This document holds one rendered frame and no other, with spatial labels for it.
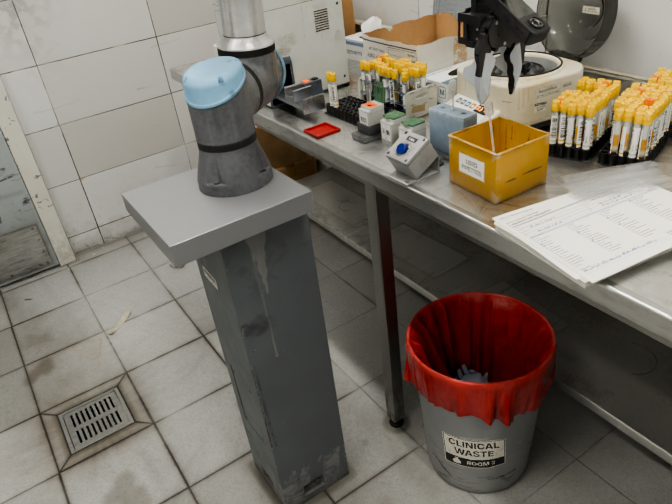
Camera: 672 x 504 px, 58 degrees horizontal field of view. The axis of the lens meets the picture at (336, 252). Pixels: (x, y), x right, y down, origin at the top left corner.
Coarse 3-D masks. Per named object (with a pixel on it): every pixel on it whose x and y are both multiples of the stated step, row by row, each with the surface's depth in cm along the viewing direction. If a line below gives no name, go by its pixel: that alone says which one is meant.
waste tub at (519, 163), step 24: (504, 120) 118; (456, 144) 113; (480, 144) 120; (504, 144) 121; (528, 144) 107; (456, 168) 116; (480, 168) 110; (504, 168) 107; (528, 168) 110; (480, 192) 112; (504, 192) 110
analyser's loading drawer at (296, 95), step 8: (288, 88) 162; (296, 88) 163; (304, 88) 159; (280, 96) 165; (288, 96) 161; (296, 96) 159; (304, 96) 160; (312, 96) 155; (320, 96) 156; (296, 104) 158; (304, 104) 155; (312, 104) 156; (320, 104) 157; (304, 112) 156; (312, 112) 157
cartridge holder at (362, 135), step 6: (360, 126) 142; (366, 126) 140; (372, 126) 140; (378, 126) 141; (354, 132) 144; (360, 132) 143; (366, 132) 141; (372, 132) 141; (378, 132) 142; (354, 138) 143; (360, 138) 141; (366, 138) 140; (372, 138) 141
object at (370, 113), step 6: (372, 102) 141; (378, 102) 141; (360, 108) 141; (366, 108) 140; (372, 108) 138; (378, 108) 139; (360, 114) 141; (366, 114) 139; (372, 114) 139; (378, 114) 140; (360, 120) 142; (366, 120) 140; (372, 120) 140; (378, 120) 141
